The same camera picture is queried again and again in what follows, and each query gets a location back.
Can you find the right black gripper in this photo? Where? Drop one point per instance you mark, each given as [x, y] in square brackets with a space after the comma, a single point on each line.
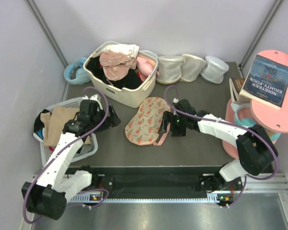
[167, 117]

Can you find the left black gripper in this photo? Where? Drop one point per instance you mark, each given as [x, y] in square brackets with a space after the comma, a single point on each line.
[113, 120]

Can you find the floral mesh laundry bag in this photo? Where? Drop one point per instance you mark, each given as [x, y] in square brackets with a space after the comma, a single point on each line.
[144, 126]

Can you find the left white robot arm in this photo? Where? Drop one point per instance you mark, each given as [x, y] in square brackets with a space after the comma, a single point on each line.
[48, 194]

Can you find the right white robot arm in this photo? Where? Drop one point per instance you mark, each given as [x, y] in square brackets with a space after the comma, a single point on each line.
[255, 149]

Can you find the beige laundry basket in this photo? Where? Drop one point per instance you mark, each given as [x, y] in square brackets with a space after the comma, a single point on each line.
[128, 97]

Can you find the beige mesh wash bag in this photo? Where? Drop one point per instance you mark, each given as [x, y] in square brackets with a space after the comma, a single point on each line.
[169, 69]

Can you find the cream mesh wash bag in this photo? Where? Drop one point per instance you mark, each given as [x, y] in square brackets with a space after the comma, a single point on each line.
[191, 67]

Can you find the black clothes in basket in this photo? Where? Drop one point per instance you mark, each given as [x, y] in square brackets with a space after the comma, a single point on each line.
[130, 81]

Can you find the pink garment in basket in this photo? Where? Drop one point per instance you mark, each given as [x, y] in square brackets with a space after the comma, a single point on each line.
[145, 69]

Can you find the light blue headphones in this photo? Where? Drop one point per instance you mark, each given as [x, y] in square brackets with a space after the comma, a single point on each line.
[75, 74]

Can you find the tan folded garment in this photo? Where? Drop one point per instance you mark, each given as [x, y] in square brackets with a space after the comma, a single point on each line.
[54, 123]

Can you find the teal cat-ear headphones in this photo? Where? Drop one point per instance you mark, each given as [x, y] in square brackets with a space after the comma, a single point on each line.
[248, 122]

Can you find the white garment on basket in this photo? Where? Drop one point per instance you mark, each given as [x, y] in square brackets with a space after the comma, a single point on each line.
[130, 50]

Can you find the black garment in white basket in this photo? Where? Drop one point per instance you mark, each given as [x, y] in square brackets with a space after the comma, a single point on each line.
[38, 122]

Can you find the brown book under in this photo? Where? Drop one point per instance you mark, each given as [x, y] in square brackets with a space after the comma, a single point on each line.
[235, 85]

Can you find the pink tiered side table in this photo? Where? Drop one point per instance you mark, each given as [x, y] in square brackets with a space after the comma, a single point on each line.
[271, 119]

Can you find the Nineteen Eighty-Four book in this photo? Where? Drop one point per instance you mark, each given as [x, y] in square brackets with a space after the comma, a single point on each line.
[267, 82]

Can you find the white slotted cable duct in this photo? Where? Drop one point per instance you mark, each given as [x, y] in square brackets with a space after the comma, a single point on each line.
[208, 198]

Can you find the right corner aluminium post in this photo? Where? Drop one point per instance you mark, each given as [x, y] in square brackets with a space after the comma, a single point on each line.
[262, 29]

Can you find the corner aluminium post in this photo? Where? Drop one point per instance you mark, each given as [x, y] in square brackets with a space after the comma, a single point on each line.
[262, 29]
[46, 30]

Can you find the left corner aluminium post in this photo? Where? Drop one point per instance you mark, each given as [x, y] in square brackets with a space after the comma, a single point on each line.
[46, 30]

